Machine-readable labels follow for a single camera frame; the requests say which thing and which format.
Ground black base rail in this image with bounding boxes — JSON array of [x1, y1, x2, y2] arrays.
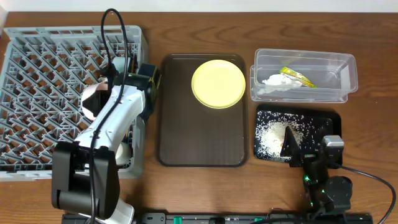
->
[[61, 211, 373, 224]]

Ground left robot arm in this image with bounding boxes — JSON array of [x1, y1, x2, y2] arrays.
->
[[51, 63, 161, 223]]

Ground yellow plate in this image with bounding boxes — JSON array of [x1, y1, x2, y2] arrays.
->
[[191, 60, 246, 109]]

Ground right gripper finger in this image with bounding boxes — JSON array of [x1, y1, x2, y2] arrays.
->
[[280, 126, 300, 157], [315, 119, 333, 137]]

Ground dark brown serving tray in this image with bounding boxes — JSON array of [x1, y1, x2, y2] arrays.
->
[[157, 54, 248, 167]]

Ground rice grains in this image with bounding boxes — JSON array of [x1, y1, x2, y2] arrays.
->
[[254, 110, 315, 162]]

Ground grey dishwasher rack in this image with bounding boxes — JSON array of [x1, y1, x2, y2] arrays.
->
[[1, 26, 149, 182]]

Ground clear plastic bin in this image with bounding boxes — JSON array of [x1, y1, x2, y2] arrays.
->
[[251, 49, 358, 101]]

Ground black waste tray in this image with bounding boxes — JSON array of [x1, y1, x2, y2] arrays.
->
[[254, 104, 342, 163]]

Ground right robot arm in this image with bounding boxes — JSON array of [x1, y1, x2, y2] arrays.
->
[[280, 127, 353, 220]]

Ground white tissue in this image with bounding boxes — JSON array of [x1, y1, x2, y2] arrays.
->
[[258, 73, 302, 94]]

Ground white paper cup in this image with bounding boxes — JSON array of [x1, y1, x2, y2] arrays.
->
[[115, 142, 132, 166]]

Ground white bowl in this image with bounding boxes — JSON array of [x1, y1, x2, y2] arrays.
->
[[81, 81, 110, 121]]

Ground green snack wrapper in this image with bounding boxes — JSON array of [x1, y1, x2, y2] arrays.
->
[[279, 67, 317, 88]]

